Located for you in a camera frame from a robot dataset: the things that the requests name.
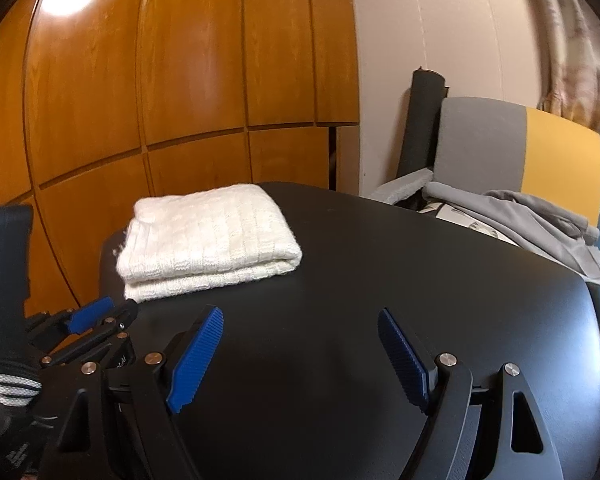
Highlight folded white knit sweater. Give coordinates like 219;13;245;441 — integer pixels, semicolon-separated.
116;184;302;304

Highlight grey garment on chair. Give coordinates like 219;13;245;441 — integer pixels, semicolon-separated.
422;182;600;285

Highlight wooden wardrobe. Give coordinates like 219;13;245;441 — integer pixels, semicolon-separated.
0;0;360;314

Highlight grey yellow blue chair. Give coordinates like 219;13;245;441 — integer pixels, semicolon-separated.
371;98;600;248

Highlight beige patterned curtain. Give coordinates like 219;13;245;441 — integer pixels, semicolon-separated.
536;0;600;133

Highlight black rolled mat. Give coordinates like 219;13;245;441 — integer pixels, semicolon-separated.
396;68;449;177

